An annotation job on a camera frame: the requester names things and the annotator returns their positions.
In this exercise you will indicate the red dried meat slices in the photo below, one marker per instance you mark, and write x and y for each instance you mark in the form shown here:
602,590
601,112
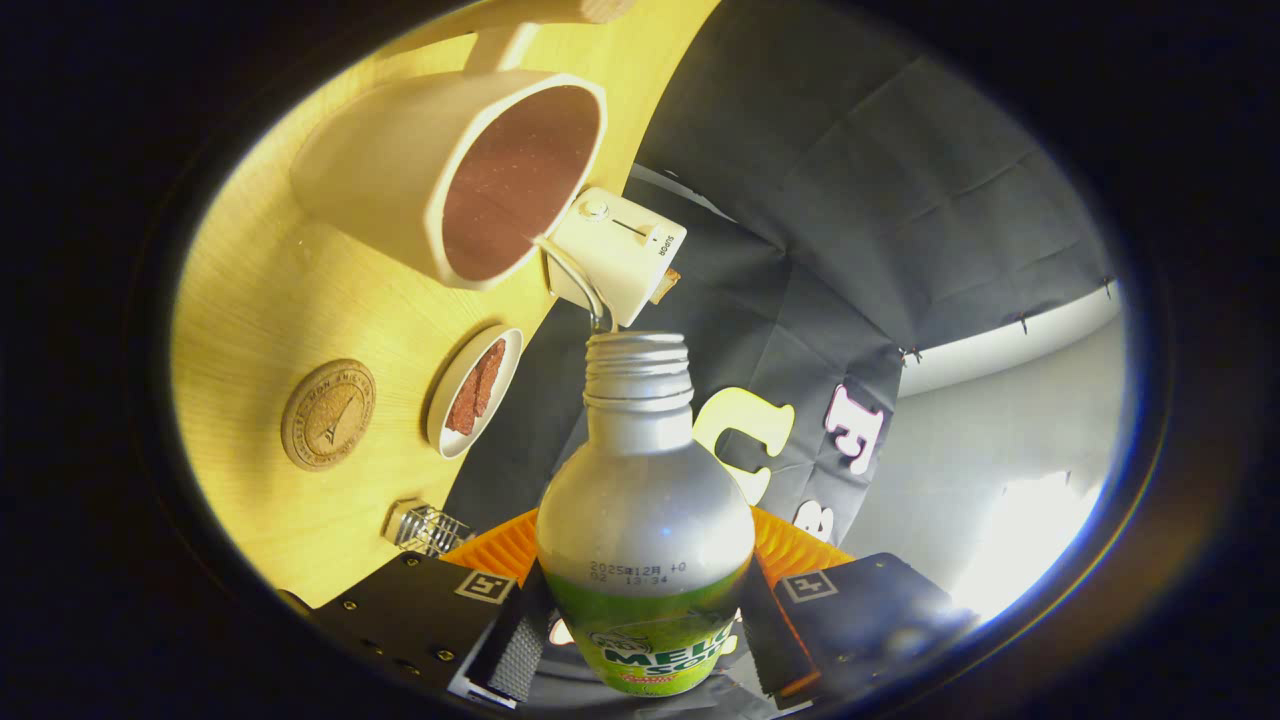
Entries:
475,390

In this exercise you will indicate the toast slice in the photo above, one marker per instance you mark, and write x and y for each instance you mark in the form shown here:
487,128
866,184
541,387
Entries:
665,286

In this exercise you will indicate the round cork coaster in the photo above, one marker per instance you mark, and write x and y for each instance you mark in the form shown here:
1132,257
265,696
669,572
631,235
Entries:
328,415

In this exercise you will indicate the silver green juice bottle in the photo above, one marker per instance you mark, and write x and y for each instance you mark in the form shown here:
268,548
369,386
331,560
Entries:
640,500

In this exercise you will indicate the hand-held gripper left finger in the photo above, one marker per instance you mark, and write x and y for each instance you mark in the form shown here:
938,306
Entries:
415,610

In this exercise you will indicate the small white plate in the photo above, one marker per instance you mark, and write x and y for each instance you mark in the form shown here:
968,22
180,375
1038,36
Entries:
500,390

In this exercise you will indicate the wooden table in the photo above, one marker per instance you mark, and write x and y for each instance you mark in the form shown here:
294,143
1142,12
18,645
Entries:
260,300

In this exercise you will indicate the white toaster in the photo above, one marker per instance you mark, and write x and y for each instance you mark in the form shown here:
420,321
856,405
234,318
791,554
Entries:
625,260

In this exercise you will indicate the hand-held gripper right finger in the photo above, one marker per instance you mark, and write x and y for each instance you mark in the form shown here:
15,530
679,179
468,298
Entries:
880,620

